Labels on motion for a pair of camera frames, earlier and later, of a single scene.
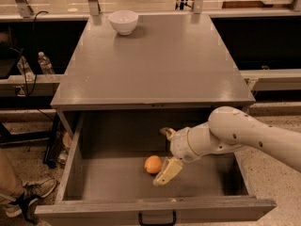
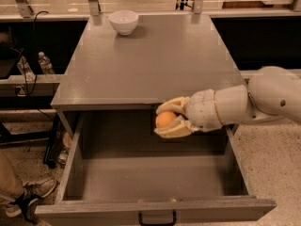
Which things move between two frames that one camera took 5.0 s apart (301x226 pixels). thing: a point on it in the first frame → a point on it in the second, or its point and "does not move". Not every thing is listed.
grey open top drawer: x=108 y=159 does not move
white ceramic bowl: x=123 y=22 does not move
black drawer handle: x=157 y=224 does not move
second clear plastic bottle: x=24 y=68 does not move
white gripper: x=180 y=145 → x=202 y=109
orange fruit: x=152 y=164 → x=165 y=119
